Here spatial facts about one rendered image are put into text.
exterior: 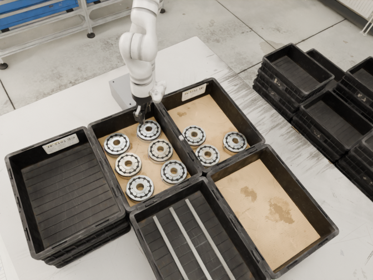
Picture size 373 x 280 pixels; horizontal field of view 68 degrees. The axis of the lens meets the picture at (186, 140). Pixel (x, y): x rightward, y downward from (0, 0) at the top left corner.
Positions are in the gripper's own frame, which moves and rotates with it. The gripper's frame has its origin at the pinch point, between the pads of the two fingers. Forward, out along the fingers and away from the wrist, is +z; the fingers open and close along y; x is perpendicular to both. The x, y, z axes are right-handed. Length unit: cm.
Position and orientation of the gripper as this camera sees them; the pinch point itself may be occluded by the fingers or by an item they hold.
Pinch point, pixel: (144, 114)
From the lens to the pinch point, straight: 105.0
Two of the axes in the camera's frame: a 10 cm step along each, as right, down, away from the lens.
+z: -0.7, 5.3, 8.4
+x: 9.7, 2.5, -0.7
